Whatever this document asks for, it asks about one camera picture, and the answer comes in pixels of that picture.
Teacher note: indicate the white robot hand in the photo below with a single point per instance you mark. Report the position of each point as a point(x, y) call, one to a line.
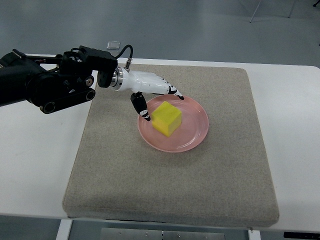
point(142, 82)

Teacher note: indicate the yellow foam block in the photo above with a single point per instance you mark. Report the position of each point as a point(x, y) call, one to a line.
point(166, 118)

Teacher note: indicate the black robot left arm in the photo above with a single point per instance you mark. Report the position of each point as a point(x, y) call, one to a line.
point(65, 80)

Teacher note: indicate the pink plastic plate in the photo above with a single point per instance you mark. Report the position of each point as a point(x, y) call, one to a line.
point(192, 131)

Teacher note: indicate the clear floor socket cover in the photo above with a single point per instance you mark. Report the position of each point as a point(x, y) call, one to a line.
point(113, 45)

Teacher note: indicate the beige fabric mat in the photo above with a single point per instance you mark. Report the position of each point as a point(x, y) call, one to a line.
point(223, 182)

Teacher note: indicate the white table leg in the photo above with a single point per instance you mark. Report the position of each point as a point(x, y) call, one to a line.
point(64, 229)

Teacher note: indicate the metal chair legs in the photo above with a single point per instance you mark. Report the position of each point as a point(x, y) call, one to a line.
point(286, 9)

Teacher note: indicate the grey metal base plate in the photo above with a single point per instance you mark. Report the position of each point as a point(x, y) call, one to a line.
point(148, 234)

